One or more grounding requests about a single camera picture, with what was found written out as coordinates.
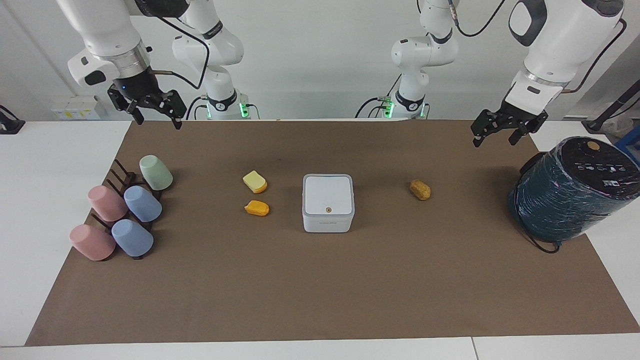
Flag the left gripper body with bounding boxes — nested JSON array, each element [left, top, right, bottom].
[[500, 96, 549, 126]]

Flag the pink cup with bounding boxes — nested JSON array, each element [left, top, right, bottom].
[[88, 185, 129, 222], [69, 224, 117, 262]]

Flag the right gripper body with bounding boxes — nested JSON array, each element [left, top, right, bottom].
[[112, 66, 163, 103]]

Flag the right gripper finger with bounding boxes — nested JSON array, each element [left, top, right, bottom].
[[149, 89, 188, 131], [107, 85, 146, 126]]

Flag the white box with labels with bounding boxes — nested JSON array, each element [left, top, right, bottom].
[[50, 96, 102, 121]]

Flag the blue cup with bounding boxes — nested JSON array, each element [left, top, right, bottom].
[[123, 185, 163, 223], [111, 219, 155, 258]]

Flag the dark brown cup rack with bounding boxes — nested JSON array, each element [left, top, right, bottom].
[[92, 159, 164, 261]]

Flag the yellow foam trash piece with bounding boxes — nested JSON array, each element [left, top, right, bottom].
[[242, 170, 268, 194]]

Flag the green cup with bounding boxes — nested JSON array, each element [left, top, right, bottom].
[[139, 155, 174, 191]]

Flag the brown foam trash piece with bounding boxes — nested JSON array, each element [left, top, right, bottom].
[[409, 179, 432, 201]]

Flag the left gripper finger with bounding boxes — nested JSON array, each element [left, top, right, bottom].
[[508, 116, 549, 146], [470, 108, 507, 149]]

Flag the dark wrapped air fryer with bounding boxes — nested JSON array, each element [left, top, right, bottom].
[[507, 136, 640, 244]]

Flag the white square bin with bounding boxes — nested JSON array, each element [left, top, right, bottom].
[[301, 173, 356, 234]]

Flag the black stand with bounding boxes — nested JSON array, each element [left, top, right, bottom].
[[0, 104, 26, 135], [582, 80, 640, 134]]

